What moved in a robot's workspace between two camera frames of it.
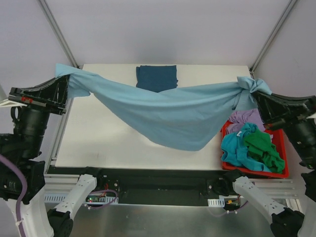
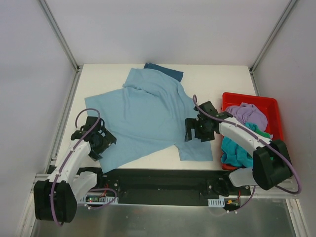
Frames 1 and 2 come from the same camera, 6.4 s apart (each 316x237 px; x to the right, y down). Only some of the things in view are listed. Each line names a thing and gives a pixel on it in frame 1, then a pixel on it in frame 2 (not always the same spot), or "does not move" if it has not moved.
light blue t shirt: x=186 y=118 -> x=147 y=115
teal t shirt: x=236 y=150 does not move
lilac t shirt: x=237 y=119 does not move
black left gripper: x=37 y=102 -> x=104 y=144
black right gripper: x=285 y=118 -> x=193 y=131
